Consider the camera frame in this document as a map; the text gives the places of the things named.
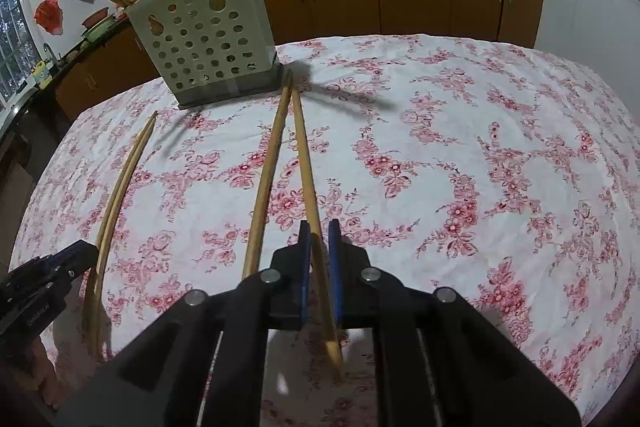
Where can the metal faucet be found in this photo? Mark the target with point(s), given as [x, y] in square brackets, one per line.
[48, 54]

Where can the yellow detergent bottle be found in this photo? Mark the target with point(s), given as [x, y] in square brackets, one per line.
[42, 74]

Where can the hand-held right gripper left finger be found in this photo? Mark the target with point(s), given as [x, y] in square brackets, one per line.
[303, 267]

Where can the pale green basin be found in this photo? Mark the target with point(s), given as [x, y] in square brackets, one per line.
[100, 32]

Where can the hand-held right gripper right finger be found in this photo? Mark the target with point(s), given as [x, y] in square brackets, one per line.
[335, 267]

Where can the red plastic bag on hook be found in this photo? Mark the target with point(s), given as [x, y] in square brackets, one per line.
[49, 16]

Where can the green perforated utensil holder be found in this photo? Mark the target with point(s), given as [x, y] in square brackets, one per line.
[210, 47]

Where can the barred window with trees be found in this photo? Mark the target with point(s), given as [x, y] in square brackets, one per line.
[15, 37]

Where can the pink floral tablecloth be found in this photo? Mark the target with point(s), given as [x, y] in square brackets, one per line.
[450, 157]

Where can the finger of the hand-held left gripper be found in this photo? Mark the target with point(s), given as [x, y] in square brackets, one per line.
[75, 259]
[27, 279]

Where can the red-brown basin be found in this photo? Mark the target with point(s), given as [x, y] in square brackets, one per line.
[96, 17]

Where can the person's left forearm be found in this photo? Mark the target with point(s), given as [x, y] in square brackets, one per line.
[22, 372]

